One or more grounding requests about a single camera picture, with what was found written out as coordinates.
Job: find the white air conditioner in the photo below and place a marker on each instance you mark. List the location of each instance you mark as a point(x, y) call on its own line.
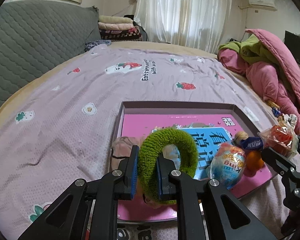
point(261, 2)

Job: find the pink quilt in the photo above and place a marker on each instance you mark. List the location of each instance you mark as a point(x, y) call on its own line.
point(265, 80)

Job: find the blue white egg toy packet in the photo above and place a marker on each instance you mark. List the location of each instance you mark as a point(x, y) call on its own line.
point(227, 165)

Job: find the blue patterned cloth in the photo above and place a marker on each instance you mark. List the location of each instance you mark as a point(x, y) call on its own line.
point(93, 45)

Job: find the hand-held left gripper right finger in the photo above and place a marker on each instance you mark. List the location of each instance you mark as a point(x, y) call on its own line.
point(161, 180)

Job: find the green fuzzy scrunchie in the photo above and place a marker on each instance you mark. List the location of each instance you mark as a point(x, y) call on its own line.
point(170, 137)

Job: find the clear packet with red toy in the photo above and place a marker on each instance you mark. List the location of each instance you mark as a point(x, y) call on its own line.
point(280, 136)

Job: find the white sheer curtain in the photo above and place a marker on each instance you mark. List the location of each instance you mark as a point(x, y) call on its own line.
point(185, 12)

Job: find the blue snack packet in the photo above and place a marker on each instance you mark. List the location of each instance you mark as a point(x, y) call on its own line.
point(251, 143)

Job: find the pink folded blanket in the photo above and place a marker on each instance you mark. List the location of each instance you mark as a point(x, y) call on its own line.
point(115, 26)

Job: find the cream folded blanket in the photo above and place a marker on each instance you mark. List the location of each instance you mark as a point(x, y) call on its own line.
point(115, 19)

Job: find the white floral scrunchie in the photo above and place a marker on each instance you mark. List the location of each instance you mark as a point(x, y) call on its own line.
point(288, 120)

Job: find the pink and blue book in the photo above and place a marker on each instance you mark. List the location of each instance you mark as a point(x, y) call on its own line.
point(145, 122)

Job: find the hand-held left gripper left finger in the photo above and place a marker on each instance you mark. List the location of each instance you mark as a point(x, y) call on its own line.
point(133, 180)

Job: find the black cloth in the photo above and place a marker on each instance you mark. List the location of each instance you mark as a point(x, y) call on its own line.
point(130, 17)

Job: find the large tangerine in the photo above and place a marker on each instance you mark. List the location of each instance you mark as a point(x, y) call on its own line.
point(255, 161)

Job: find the strawberry print pink blanket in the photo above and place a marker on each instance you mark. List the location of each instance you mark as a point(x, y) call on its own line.
point(65, 120)

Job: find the orange wrapped snack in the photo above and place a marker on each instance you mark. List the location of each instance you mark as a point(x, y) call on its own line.
point(272, 103)

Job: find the blue wrapped candy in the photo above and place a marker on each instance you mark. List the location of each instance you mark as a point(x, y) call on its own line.
point(276, 111)

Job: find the dark patterned folded blanket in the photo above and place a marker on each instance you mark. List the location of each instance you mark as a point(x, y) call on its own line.
point(120, 35)

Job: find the walnut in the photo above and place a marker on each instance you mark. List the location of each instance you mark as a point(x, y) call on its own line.
point(240, 137)

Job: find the grey quilted headboard cover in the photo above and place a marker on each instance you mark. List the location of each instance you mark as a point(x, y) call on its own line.
point(40, 37)

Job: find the green fleece blanket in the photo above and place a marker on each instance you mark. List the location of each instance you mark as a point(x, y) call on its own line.
point(252, 50)

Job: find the shallow grey cardboard box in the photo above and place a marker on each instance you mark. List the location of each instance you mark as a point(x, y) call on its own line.
point(177, 111)

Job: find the black television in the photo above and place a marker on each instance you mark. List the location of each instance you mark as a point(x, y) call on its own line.
point(298, 47)

